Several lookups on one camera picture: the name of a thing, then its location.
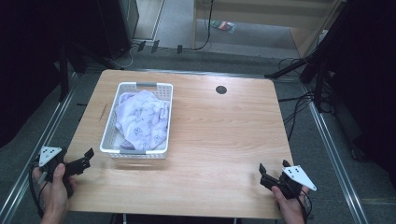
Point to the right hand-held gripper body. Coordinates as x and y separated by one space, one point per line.
294 182

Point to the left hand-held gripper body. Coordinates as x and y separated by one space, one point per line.
49 157

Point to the person's right hand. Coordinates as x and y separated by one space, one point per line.
289 207

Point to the person's left hand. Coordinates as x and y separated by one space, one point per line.
55 194

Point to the white plastic basket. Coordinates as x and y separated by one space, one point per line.
109 146

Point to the lavender printed cloth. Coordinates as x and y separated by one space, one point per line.
143 119

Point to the dark round table grommet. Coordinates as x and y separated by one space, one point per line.
221 90

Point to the black metal stand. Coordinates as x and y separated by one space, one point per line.
317 59

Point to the small black plug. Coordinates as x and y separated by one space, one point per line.
141 46
179 48
155 46

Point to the dark cabinet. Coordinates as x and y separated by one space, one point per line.
116 25

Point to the colourful packet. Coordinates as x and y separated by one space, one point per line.
222 25

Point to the light wooden shelf unit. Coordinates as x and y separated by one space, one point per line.
249 12

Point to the metal floor rail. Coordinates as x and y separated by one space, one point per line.
336 161
37 146

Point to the black upright post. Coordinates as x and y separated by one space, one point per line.
63 74

